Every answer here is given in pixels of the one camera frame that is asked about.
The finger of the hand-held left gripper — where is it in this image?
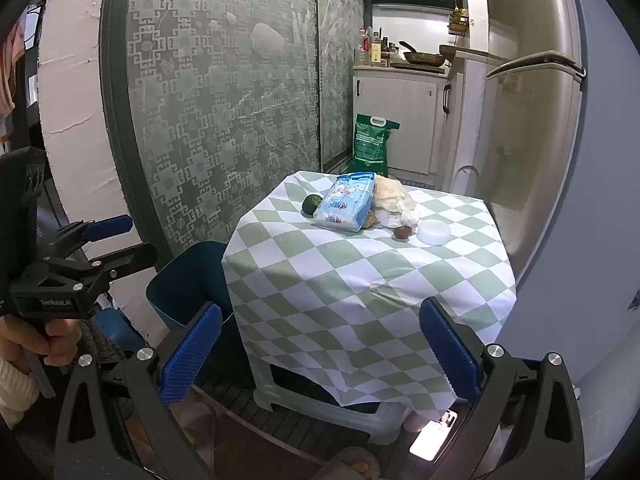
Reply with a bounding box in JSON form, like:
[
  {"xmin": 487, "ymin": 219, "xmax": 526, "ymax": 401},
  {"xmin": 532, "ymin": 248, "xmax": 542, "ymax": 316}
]
[
  {"xmin": 50, "ymin": 242, "xmax": 159, "ymax": 295},
  {"xmin": 47, "ymin": 214, "xmax": 134, "ymax": 262}
]

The silver fridge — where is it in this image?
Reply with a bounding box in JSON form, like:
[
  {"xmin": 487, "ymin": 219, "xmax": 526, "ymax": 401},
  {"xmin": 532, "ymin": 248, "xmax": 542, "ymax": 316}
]
[{"xmin": 450, "ymin": 0, "xmax": 587, "ymax": 282}]

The teal plastic bin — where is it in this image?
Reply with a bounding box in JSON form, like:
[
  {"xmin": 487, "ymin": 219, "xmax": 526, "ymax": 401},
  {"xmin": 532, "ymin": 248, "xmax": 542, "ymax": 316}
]
[{"xmin": 145, "ymin": 241, "xmax": 257, "ymax": 392}]

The white kitchen cabinet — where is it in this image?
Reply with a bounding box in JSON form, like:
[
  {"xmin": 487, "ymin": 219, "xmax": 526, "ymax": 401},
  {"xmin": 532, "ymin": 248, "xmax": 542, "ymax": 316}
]
[{"xmin": 352, "ymin": 67, "xmax": 443, "ymax": 177}]

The cabinet with black handles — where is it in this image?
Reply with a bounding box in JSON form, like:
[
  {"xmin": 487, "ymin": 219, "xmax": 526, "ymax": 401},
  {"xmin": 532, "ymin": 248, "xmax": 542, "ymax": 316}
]
[{"xmin": 435, "ymin": 60, "xmax": 468, "ymax": 191}]

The bread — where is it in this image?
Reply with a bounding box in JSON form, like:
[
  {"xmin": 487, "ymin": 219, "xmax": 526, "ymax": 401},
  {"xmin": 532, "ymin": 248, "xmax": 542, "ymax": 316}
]
[{"xmin": 373, "ymin": 175, "xmax": 417, "ymax": 217}]

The blue white tissue pack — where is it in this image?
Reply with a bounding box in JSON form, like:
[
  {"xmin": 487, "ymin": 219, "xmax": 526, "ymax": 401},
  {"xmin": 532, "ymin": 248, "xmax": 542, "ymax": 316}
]
[{"xmin": 312, "ymin": 171, "xmax": 377, "ymax": 233}]

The person's left forearm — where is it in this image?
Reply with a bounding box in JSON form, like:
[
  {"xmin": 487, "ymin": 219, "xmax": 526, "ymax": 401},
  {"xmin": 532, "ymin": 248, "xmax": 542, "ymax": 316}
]
[{"xmin": 0, "ymin": 357, "xmax": 40, "ymax": 430}]

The brown slipper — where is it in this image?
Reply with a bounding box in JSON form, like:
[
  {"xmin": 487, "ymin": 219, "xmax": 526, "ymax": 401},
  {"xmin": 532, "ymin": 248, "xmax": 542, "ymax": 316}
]
[{"xmin": 315, "ymin": 446, "xmax": 384, "ymax": 480}]

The person's left hand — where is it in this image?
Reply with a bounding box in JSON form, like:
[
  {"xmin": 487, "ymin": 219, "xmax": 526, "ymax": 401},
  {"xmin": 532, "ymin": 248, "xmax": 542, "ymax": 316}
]
[{"xmin": 0, "ymin": 317, "xmax": 84, "ymax": 375}]

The frying pan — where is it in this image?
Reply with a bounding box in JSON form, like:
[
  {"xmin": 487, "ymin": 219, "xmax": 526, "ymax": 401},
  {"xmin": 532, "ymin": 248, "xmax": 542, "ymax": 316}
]
[{"xmin": 399, "ymin": 41, "xmax": 449, "ymax": 67}]

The patterned frosted sliding door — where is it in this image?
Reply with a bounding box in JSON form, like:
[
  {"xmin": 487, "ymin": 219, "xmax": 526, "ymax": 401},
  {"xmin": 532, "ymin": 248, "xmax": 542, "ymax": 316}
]
[
  {"xmin": 100, "ymin": 0, "xmax": 322, "ymax": 262},
  {"xmin": 315, "ymin": 0, "xmax": 369, "ymax": 172}
]

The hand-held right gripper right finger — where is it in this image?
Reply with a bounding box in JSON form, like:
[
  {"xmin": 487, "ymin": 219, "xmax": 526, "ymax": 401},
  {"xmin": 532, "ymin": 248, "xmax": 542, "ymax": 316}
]
[{"xmin": 419, "ymin": 296, "xmax": 586, "ymax": 480}]

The white round lid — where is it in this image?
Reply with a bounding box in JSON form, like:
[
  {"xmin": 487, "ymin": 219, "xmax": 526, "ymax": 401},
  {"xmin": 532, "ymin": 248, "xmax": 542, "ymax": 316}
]
[{"xmin": 417, "ymin": 220, "xmax": 451, "ymax": 247}]

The wire wall rack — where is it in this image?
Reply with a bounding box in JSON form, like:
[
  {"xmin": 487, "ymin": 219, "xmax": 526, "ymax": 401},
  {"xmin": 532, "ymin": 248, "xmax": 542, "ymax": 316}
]
[{"xmin": 449, "ymin": 6, "xmax": 472, "ymax": 37}]

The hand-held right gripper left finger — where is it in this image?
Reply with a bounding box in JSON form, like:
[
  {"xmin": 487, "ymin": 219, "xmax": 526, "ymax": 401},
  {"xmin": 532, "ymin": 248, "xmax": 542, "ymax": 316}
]
[{"xmin": 52, "ymin": 301, "xmax": 236, "ymax": 480}]

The pink hanging cloth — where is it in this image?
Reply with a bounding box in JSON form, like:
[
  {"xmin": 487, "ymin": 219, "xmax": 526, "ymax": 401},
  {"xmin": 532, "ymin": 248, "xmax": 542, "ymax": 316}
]
[{"xmin": 0, "ymin": 24, "xmax": 19, "ymax": 127}]

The green rice bag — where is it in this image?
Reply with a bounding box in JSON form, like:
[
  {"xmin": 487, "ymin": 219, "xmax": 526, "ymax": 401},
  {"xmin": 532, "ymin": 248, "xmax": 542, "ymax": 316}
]
[{"xmin": 347, "ymin": 112, "xmax": 402, "ymax": 177}]

